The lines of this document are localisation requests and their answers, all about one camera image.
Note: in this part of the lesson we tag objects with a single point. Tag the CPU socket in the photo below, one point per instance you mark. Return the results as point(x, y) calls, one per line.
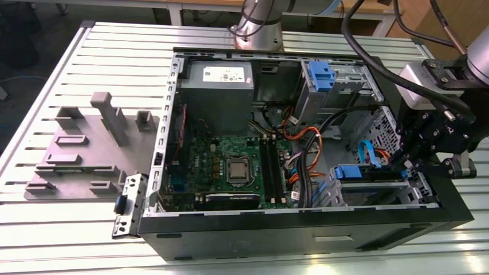
point(225, 172)

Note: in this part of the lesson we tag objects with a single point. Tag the black PC case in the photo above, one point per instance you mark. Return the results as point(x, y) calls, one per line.
point(266, 237)

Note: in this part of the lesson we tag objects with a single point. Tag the hard disk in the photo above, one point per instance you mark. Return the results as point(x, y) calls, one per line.
point(349, 172)

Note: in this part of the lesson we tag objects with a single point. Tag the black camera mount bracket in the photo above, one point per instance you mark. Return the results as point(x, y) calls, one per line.
point(442, 74)

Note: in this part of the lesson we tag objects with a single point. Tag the grey metal disk bay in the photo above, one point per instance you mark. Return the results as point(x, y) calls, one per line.
point(374, 186)

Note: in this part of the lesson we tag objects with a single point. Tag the brown wooden cabinet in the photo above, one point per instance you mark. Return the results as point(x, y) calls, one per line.
point(415, 14)

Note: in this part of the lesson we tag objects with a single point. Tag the black RAM slot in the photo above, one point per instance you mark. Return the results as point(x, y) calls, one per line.
point(269, 169)
point(277, 169)

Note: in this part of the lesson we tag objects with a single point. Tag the grey power supply unit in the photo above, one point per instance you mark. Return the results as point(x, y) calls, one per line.
point(213, 109)

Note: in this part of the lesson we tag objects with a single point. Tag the silver CPU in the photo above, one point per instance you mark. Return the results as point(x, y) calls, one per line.
point(237, 171)

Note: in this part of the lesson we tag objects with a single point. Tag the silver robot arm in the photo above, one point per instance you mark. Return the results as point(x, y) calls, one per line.
point(260, 34)

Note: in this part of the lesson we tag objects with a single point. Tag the grey parts rack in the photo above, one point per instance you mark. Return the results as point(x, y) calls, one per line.
point(94, 160)

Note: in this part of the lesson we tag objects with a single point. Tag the dark office chair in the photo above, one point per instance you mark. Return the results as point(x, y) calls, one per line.
point(18, 34)

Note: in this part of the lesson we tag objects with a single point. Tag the green RAM stick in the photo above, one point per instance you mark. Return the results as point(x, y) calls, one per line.
point(72, 171)

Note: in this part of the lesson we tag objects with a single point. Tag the grey optical drive cage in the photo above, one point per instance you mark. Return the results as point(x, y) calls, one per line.
point(317, 106)

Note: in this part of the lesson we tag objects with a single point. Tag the black graphics card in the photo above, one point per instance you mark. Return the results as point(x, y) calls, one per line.
point(229, 200)

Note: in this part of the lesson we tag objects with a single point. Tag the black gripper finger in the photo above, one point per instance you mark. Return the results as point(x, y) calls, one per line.
point(415, 134)
point(438, 167)

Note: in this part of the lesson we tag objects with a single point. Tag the green motherboard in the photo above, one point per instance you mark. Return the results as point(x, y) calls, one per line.
point(202, 151)

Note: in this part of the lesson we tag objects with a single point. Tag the white table frame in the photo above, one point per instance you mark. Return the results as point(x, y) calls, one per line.
point(176, 17)

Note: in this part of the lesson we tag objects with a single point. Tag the light wooden desk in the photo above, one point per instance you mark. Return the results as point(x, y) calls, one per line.
point(375, 11)

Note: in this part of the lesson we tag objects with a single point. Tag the blue plastic drive latch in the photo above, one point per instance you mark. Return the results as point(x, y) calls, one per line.
point(321, 77)

